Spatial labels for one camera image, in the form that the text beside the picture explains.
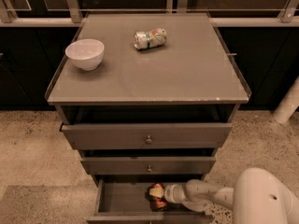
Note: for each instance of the grey drawer cabinet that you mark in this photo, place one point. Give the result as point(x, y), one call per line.
point(190, 79)

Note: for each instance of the metal window railing frame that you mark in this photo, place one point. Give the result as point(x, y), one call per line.
point(224, 13)

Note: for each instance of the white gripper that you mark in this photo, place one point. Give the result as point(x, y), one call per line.
point(173, 193)

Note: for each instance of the white ceramic bowl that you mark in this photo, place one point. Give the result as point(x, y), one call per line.
point(86, 54)

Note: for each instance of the middle grey drawer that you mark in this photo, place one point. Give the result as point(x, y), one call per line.
point(147, 165)

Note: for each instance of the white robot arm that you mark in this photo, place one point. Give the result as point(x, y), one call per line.
point(257, 197)

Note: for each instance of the top grey drawer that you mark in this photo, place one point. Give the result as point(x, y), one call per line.
point(146, 135)

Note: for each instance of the green white soda can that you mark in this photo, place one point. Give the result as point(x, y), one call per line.
point(150, 39)

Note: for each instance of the bottom grey drawer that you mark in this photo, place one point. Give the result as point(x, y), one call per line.
point(128, 201)

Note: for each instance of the red coke can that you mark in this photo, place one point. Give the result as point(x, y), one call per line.
point(159, 204)

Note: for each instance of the grey drawer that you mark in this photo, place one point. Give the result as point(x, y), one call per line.
point(147, 165)
point(146, 135)
point(128, 201)

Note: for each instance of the white cylindrical post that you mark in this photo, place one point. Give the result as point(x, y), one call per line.
point(288, 104)

